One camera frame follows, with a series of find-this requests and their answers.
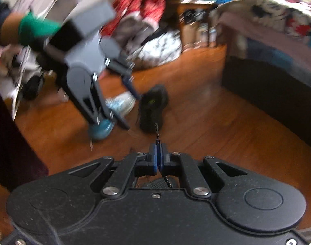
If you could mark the red floral jacket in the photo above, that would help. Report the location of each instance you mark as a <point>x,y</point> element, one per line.
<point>140,2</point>

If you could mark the white blue sneaker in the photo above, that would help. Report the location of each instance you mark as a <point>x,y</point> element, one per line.
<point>104,130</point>

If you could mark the black speckled shoelace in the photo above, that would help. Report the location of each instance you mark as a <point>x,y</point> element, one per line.
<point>168,181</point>

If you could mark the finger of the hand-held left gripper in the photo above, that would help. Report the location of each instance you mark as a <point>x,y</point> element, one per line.
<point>132,86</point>
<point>99,109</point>

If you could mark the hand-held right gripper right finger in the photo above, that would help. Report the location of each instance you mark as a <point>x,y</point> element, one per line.
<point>161,158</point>

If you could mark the grey cloth pile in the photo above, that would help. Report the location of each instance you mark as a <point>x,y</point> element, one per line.
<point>135,28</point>

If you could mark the white printed cloth bag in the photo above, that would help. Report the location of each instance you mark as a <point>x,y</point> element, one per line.
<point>160,48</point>

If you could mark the person's left hand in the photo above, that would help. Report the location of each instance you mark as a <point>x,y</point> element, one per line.
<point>37,28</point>

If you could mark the person's left forearm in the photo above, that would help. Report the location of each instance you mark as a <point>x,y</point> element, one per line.
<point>7,28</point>

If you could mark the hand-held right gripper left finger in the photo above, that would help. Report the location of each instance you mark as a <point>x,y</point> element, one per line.
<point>154,158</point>

